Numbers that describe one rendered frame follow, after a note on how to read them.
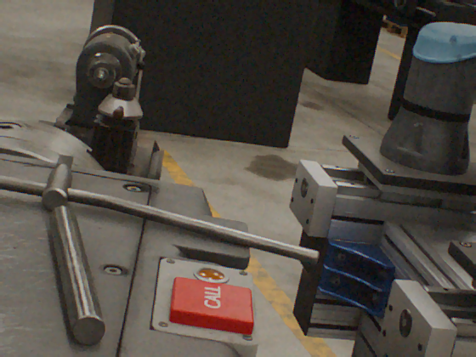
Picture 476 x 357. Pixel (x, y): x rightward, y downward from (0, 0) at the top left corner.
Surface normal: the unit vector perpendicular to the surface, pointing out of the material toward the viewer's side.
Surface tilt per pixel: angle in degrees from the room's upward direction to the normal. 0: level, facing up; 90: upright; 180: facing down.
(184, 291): 0
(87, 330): 90
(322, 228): 90
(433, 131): 72
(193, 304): 0
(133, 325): 0
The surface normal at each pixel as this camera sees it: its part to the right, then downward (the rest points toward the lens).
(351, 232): 0.19, 0.32
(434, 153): 0.04, -0.01
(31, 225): 0.18, -0.94
